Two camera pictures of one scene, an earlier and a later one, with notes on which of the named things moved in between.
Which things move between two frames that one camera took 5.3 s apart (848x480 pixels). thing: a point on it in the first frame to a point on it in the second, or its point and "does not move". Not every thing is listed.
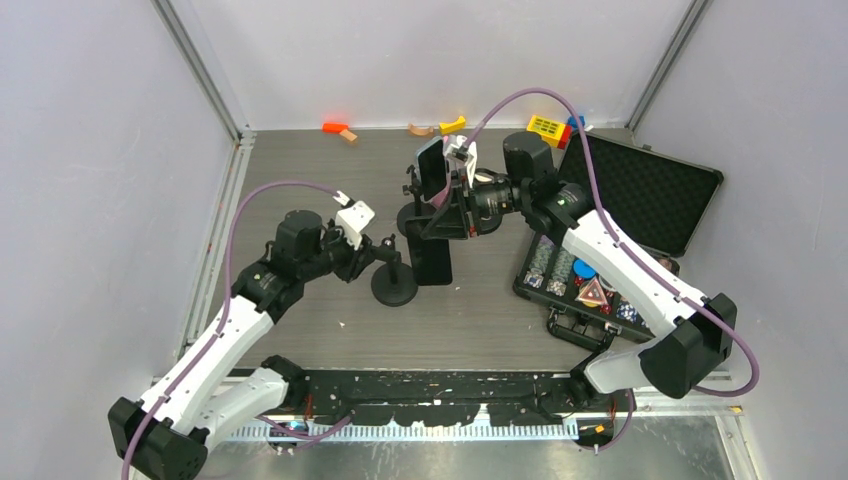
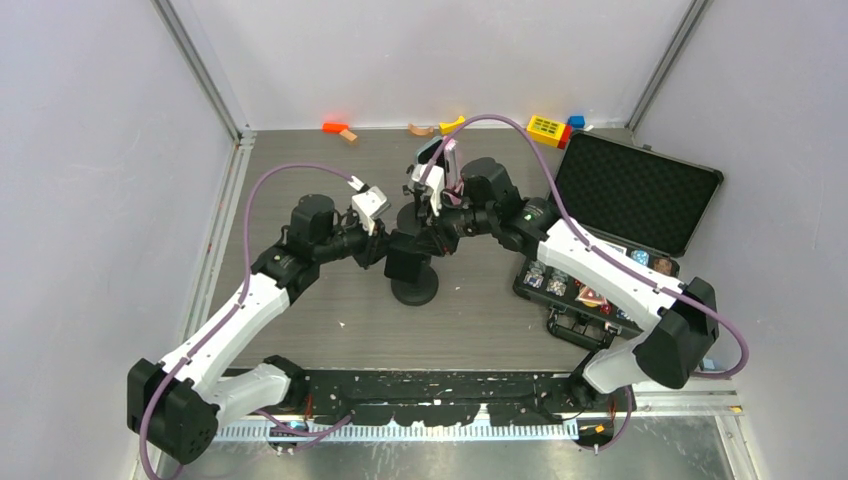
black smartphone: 430,257 to 405,256
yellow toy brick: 550,130 does not move
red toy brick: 565,138 does not move
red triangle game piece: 593,293 does not move
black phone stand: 394,284 to 420,292
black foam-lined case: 655,200 does not move
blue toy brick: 571,120 does not move
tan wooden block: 348,134 does not move
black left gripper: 355,260 to 376,246
